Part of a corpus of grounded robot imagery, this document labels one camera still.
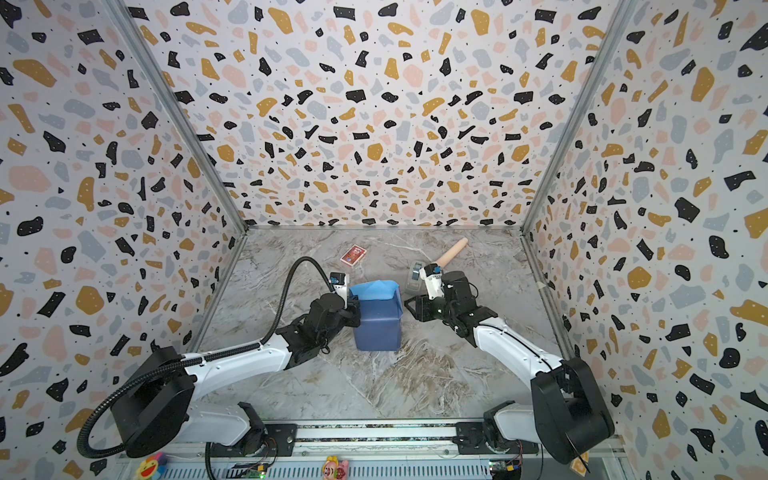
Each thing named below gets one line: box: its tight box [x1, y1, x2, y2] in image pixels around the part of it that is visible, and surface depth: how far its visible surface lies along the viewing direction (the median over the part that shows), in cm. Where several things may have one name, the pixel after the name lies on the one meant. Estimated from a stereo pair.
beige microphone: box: [436, 237, 469, 267], surface depth 115 cm
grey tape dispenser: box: [405, 260, 424, 295], surface depth 105 cm
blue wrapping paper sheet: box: [350, 279, 403, 352], surface depth 85 cm
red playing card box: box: [340, 244, 367, 267], surface depth 115 cm
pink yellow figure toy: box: [322, 455, 349, 480], surface depth 69 cm
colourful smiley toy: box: [136, 452, 167, 480], surface depth 70 cm
